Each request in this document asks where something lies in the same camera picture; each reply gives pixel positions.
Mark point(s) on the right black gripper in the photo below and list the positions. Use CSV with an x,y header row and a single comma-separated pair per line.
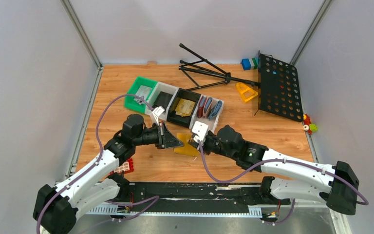
x,y
203,144

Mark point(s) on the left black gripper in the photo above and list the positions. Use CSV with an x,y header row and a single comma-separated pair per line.
x,y
162,136

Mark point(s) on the yellow leather card holder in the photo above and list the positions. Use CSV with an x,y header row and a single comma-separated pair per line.
x,y
186,149

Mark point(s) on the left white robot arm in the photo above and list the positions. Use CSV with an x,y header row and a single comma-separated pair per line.
x,y
58,208

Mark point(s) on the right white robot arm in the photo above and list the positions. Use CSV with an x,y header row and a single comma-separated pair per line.
x,y
335,185

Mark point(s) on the pink card holder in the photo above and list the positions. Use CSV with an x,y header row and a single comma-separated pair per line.
x,y
207,107

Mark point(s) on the white bin with card holders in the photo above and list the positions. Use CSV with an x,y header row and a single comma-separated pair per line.
x,y
212,123

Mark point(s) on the blue card holder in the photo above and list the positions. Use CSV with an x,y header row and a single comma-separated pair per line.
x,y
215,109

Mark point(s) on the gold cards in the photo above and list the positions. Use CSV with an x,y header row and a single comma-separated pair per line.
x,y
184,107

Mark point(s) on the red card holder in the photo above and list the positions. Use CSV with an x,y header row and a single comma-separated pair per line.
x,y
201,105

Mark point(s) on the black cards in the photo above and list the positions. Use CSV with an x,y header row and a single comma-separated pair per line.
x,y
164,99

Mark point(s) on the white bin with black cards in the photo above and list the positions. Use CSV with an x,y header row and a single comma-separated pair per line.
x,y
155,92

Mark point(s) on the silver white cards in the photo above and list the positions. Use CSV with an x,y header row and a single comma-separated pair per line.
x,y
142,92

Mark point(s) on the black plastic bin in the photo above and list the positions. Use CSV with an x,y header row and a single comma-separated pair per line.
x,y
178,120

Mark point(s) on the red white small block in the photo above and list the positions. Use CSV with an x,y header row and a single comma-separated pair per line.
x,y
126,167

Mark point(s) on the yellow plastic triangle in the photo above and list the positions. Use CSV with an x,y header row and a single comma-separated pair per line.
x,y
246,93

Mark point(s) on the black folded music stand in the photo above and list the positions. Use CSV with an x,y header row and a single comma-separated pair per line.
x,y
193,67

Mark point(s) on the black perforated stand tray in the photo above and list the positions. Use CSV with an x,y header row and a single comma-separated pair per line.
x,y
279,89

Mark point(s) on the blue green toy block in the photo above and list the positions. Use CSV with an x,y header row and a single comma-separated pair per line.
x,y
250,63

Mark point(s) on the red green toy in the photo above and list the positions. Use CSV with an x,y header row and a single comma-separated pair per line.
x,y
308,125

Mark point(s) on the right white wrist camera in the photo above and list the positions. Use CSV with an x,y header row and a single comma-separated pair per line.
x,y
199,131

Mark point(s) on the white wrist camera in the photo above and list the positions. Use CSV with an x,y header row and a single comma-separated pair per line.
x,y
156,112
199,131

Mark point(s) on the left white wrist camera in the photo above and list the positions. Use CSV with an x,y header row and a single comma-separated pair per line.
x,y
156,112

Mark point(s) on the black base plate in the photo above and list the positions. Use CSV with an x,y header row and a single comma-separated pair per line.
x,y
198,197

